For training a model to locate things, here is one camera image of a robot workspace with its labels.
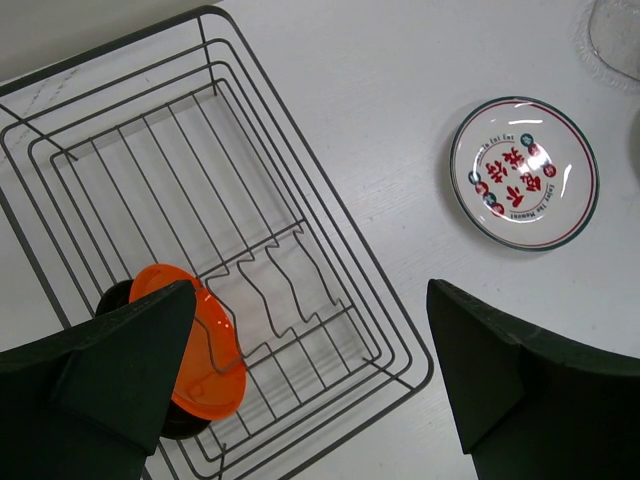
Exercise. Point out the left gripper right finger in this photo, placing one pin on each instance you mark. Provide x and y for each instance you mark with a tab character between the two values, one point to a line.
529	403

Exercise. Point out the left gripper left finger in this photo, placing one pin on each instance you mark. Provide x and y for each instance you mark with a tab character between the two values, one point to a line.
89	402

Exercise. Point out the black plate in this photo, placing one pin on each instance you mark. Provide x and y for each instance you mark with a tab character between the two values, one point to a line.
178	423

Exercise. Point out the orange plate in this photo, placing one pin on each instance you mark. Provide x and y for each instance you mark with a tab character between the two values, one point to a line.
212	379

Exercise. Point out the white plate red characters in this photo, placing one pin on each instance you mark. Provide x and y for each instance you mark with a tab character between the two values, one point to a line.
524	173

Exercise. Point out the clear glass plate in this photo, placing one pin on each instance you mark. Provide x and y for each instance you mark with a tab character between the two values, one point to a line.
606	41

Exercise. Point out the white plate green rim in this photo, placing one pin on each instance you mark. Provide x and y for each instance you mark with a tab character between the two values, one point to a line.
633	145

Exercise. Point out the grey wire dish rack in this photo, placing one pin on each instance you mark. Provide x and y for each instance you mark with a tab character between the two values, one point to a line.
171	145

